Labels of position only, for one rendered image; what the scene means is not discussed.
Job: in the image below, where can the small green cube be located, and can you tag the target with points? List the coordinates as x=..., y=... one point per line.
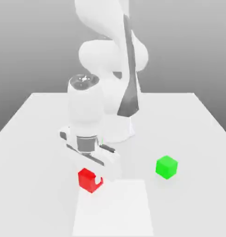
x=166, y=167

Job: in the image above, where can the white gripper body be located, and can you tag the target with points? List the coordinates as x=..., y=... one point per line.
x=111, y=161

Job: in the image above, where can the small red cube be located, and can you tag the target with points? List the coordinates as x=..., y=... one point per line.
x=86, y=180

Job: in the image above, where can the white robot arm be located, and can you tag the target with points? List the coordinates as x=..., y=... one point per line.
x=109, y=48

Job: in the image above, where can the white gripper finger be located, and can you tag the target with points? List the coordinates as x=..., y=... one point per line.
x=98, y=179

